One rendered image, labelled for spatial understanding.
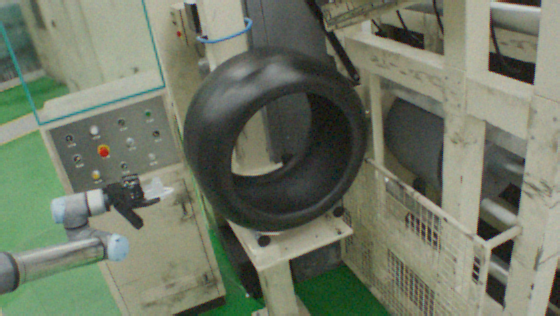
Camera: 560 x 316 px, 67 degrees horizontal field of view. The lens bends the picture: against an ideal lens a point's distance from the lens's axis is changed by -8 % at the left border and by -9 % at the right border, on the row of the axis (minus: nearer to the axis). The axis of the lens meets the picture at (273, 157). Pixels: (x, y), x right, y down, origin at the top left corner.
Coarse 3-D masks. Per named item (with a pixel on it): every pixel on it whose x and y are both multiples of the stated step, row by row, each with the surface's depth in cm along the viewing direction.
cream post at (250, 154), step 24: (216, 0) 148; (216, 24) 152; (240, 24) 155; (216, 48) 155; (240, 48) 158; (240, 144) 173; (264, 144) 177; (240, 168) 177; (264, 168) 181; (288, 264) 206; (264, 288) 214; (288, 288) 213; (288, 312) 219
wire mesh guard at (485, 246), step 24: (360, 192) 181; (384, 192) 161; (408, 192) 144; (456, 240) 128; (480, 240) 117; (360, 264) 203; (384, 264) 179; (456, 264) 131; (480, 264) 118; (456, 288) 134; (480, 288) 121; (432, 312) 153; (480, 312) 126
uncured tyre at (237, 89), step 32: (224, 64) 139; (256, 64) 128; (288, 64) 128; (320, 64) 132; (224, 96) 125; (256, 96) 124; (320, 96) 163; (352, 96) 137; (192, 128) 134; (224, 128) 125; (320, 128) 169; (352, 128) 140; (192, 160) 135; (224, 160) 128; (320, 160) 171; (352, 160) 145; (224, 192) 132; (256, 192) 168; (288, 192) 170; (320, 192) 162; (256, 224) 141; (288, 224) 146
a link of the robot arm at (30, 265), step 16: (80, 240) 116; (96, 240) 119; (112, 240) 121; (0, 256) 94; (16, 256) 98; (32, 256) 101; (48, 256) 104; (64, 256) 108; (80, 256) 112; (96, 256) 117; (112, 256) 121; (0, 272) 92; (16, 272) 95; (32, 272) 100; (48, 272) 104; (0, 288) 92; (16, 288) 96
